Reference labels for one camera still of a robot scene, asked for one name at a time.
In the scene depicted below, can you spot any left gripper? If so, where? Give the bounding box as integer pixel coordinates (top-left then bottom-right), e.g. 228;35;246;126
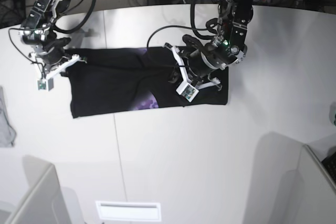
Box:
168;35;236;91

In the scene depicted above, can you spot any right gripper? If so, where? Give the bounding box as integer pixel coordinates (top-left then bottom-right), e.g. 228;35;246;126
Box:
28;36;87;77

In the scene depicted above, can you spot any black T-shirt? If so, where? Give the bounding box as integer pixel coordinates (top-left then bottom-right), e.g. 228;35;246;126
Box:
66;47;229;118

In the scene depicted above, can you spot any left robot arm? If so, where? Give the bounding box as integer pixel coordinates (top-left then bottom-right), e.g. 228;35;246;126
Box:
169;0;254;90

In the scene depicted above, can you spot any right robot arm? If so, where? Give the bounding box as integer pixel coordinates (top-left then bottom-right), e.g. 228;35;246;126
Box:
20;0;96;78

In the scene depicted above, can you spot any grey cloth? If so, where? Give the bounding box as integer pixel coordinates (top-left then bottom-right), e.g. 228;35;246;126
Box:
1;87;16;148

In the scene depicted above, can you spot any grey partition panel left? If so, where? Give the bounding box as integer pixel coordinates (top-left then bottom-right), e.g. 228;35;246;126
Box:
1;155;85;223

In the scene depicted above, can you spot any grey partition panel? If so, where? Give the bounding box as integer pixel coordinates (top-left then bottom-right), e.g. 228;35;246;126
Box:
262;144;336;224
1;155;85;223

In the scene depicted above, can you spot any black keyboard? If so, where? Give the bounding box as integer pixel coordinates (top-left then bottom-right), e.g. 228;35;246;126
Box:
322;154;336;182

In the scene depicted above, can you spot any grey partition panel right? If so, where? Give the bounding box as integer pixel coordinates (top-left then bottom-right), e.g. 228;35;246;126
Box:
262;144;336;224

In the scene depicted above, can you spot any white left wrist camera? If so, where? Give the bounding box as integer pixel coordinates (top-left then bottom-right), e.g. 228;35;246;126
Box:
176;81;199;102

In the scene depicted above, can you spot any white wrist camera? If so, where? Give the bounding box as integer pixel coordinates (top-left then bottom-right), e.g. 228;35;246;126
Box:
37;78;54;91
176;81;199;102

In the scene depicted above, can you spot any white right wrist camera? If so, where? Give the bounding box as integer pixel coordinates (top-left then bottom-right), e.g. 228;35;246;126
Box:
37;78;54;91

